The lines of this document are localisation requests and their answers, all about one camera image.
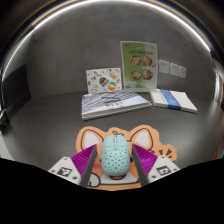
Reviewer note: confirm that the orange corgi-shaped mouse pad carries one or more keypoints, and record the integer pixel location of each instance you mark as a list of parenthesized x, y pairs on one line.
[(90, 136)]

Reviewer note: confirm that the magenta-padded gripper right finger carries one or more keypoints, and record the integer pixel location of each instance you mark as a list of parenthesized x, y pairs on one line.
[(163, 168)]

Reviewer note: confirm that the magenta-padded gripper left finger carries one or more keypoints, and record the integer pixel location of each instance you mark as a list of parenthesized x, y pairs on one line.
[(65, 170)]

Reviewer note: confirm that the white book with blue band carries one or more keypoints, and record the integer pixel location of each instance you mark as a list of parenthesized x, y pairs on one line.
[(173, 100)]

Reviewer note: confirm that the grey striped book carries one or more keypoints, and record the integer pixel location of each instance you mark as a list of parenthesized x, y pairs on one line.
[(113, 104)]

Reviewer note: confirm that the white wall socket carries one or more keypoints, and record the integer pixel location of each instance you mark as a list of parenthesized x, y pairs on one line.
[(182, 72), (164, 66), (174, 69)]

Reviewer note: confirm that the mint green computer mouse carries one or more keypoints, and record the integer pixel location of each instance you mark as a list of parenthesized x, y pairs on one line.
[(115, 158)]

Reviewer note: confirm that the white ceiling light strip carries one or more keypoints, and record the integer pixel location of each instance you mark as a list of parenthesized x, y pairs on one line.
[(110, 2)]

